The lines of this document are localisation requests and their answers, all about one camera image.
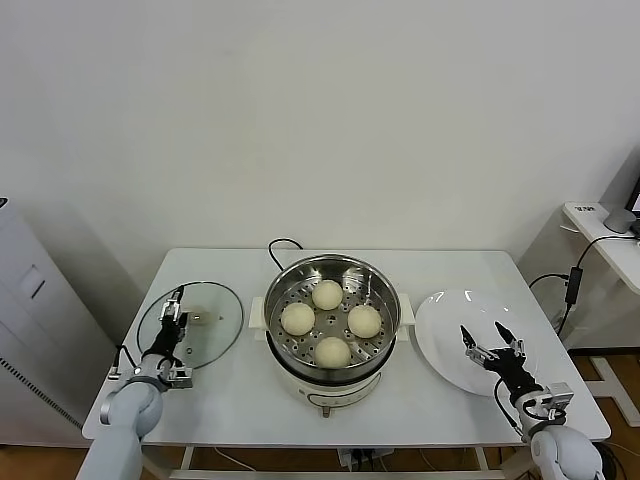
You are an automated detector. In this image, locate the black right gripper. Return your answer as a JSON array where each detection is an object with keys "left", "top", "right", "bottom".
[{"left": 458, "top": 321, "right": 541, "bottom": 399}]

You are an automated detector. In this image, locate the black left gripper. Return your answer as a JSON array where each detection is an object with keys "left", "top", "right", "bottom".
[{"left": 149, "top": 284, "right": 185, "bottom": 359}]

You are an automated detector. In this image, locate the round glass pot lid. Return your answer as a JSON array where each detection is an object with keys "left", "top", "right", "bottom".
[{"left": 137, "top": 281, "right": 246, "bottom": 372}]

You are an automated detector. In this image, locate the white steamed baozi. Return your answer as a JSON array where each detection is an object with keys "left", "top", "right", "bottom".
[
  {"left": 281, "top": 302, "right": 317, "bottom": 336},
  {"left": 347, "top": 304, "right": 383, "bottom": 339},
  {"left": 314, "top": 336, "right": 352, "bottom": 370},
  {"left": 312, "top": 280, "right": 345, "bottom": 311}
]

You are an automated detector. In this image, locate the perforated steel steamer basket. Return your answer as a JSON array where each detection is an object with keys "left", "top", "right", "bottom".
[{"left": 249, "top": 253, "right": 417, "bottom": 382}]

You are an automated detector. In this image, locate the white round plate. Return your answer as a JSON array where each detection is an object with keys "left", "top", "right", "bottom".
[{"left": 414, "top": 288, "right": 540, "bottom": 399}]

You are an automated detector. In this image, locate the white desk foot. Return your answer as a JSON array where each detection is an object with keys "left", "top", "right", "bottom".
[{"left": 569, "top": 349, "right": 640, "bottom": 426}]

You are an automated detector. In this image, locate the white floor cabinet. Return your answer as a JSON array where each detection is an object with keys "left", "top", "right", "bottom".
[{"left": 0, "top": 194, "right": 120, "bottom": 448}]

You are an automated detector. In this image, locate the white side desk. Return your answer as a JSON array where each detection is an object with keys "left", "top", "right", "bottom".
[{"left": 562, "top": 201, "right": 640, "bottom": 301}]

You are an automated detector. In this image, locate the white power strip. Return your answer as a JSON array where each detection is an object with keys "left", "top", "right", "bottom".
[{"left": 337, "top": 448, "right": 384, "bottom": 471}]

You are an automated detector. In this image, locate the gray cylinder speaker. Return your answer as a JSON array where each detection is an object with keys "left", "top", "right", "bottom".
[{"left": 603, "top": 208, "right": 639, "bottom": 234}]

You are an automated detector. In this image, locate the dark computer monitor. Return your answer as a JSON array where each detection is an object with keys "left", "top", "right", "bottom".
[{"left": 623, "top": 175, "right": 640, "bottom": 215}]

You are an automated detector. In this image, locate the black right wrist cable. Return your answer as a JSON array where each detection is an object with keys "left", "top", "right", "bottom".
[{"left": 493, "top": 379, "right": 531, "bottom": 444}]

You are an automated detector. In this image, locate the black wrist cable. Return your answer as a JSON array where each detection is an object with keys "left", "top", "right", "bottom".
[
  {"left": 108, "top": 343, "right": 132, "bottom": 382},
  {"left": 493, "top": 379, "right": 531, "bottom": 444}
]

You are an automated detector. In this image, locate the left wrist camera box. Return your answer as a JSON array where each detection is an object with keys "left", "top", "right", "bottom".
[{"left": 167, "top": 364, "right": 195, "bottom": 391}]

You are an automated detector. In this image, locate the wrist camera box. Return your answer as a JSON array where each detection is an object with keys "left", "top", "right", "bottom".
[
  {"left": 537, "top": 382, "right": 574, "bottom": 419},
  {"left": 167, "top": 364, "right": 195, "bottom": 391}
]

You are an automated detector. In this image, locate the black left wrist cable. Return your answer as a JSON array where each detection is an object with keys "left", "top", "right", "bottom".
[{"left": 108, "top": 343, "right": 132, "bottom": 382}]

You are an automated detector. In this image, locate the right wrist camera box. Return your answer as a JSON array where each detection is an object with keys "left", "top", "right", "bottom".
[{"left": 537, "top": 382, "right": 574, "bottom": 419}]

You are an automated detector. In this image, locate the black power adapter cable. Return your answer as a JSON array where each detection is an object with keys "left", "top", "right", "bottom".
[{"left": 528, "top": 234, "right": 640, "bottom": 337}]

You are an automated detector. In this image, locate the black cooker power cord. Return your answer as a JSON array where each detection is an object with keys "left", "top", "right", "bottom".
[{"left": 268, "top": 238, "right": 306, "bottom": 274}]

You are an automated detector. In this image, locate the white table frame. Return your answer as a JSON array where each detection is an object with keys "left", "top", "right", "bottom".
[{"left": 142, "top": 442, "right": 531, "bottom": 480}]

